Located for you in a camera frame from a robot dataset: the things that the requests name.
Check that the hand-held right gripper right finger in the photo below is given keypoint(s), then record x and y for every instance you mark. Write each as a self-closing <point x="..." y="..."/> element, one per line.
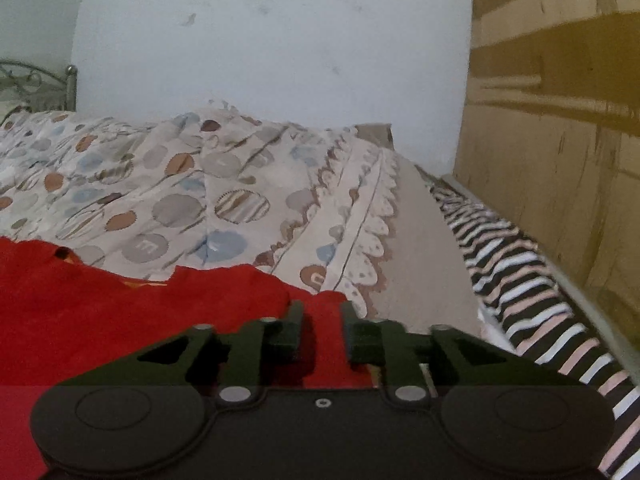
<point x="352" y="335"/>

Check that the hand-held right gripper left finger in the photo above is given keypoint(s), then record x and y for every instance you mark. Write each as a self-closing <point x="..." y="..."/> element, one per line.
<point x="292" y="335"/>

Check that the red long-sleeved dress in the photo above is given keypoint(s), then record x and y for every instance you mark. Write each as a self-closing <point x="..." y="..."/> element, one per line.
<point x="125" y="320"/>

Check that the circle-patterned quilt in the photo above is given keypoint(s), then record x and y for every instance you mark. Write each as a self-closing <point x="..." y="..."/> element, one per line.
<point x="200" y="185"/>

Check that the black and white striped bedsheet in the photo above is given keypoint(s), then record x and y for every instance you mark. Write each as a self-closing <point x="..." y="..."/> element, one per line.
<point x="525" y="280"/>

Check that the plain beige cushion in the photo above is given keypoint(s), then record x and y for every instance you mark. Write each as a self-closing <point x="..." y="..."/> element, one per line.
<point x="375" y="135"/>

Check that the plywood partition board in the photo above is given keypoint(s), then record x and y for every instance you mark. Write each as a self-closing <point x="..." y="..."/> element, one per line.
<point x="550" y="110"/>

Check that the grey metal headboard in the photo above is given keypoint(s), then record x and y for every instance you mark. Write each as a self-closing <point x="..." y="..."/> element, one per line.
<point x="70" y="90"/>

